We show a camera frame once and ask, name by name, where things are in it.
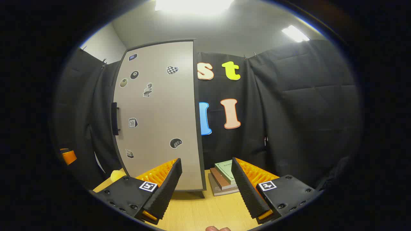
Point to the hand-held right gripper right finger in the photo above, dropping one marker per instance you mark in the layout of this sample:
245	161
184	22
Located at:
247	189

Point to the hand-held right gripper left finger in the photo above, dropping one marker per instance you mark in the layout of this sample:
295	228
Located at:
167	189

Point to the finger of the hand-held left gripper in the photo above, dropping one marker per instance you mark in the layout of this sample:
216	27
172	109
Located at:
69	157

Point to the dark grey cabinet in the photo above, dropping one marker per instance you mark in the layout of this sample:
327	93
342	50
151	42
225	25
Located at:
199	128

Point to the beige cabinet door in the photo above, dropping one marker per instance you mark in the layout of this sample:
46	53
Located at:
160	112

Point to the brown book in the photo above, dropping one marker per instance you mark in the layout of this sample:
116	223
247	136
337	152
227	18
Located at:
220	179

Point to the grey book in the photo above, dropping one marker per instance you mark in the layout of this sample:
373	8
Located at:
218	191

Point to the black backdrop cloth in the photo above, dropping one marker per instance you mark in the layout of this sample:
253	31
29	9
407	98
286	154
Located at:
305	112

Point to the small ceiling light panel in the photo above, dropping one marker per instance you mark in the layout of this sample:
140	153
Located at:
295	33

